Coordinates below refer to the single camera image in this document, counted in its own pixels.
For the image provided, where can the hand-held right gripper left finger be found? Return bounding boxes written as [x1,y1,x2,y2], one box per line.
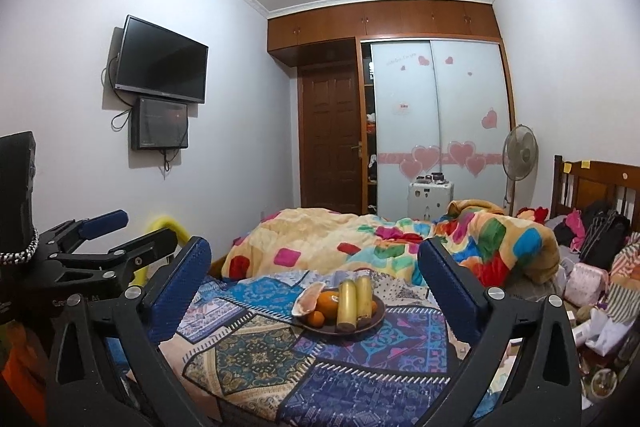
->
[45,236,213,427]

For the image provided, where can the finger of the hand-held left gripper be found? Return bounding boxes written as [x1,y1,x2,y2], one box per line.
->
[50,228,180,282]
[36,209,130,258]

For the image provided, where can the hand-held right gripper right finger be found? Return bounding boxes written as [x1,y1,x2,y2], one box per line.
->
[416,236,583,427]

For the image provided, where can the dark brown plate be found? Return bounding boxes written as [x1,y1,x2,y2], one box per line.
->
[291,294,387,334]

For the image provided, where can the yellow banana piece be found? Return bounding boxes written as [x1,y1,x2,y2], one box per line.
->
[336,279,358,333]

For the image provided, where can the large orange with sticker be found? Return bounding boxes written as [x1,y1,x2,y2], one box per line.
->
[315,289,341,315]

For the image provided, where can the pomelo piece with peel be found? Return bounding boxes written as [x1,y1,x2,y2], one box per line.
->
[292,282,328,317]

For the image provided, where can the yellow tube chair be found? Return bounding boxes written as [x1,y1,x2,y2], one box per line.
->
[127,216,190,288]

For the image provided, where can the white appliance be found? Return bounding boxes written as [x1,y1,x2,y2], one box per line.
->
[407,181,455,223]

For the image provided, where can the patchwork bed sheet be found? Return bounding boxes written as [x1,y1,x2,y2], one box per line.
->
[110,269,506,427]

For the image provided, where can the red plush cloth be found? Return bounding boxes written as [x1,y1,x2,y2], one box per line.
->
[517,206,551,223]

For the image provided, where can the pink bag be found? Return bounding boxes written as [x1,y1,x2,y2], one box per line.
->
[567,262,610,308]

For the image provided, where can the magenta cloth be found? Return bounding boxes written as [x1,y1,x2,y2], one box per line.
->
[565,212,587,249]

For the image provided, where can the colourful checked blanket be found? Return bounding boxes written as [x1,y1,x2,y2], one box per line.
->
[221,199,561,288]

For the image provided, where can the standing fan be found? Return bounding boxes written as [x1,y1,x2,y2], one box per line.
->
[501,124,540,215]

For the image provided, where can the white plastic bag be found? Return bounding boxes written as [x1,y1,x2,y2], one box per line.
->
[575,307,636,358]

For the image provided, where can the black bag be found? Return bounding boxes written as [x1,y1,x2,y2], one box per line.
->
[580,202,632,265]

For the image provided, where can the orange cloth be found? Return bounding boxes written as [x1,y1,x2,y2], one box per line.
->
[0,322,48,413]

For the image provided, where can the striped cloth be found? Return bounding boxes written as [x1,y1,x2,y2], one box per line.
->
[607,242,640,323]

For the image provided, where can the wardrobe with sliding doors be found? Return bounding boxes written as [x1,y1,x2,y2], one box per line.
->
[266,0,516,218]

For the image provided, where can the wooden headboard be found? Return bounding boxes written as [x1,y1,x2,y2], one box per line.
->
[552,155,640,228]

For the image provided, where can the brown wooden door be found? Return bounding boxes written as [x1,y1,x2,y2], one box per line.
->
[298,64,363,215]

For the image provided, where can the black wall box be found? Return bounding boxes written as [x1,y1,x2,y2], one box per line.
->
[131,97,190,151]

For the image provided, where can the black wall television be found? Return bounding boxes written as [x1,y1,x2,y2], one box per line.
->
[114,14,210,104]

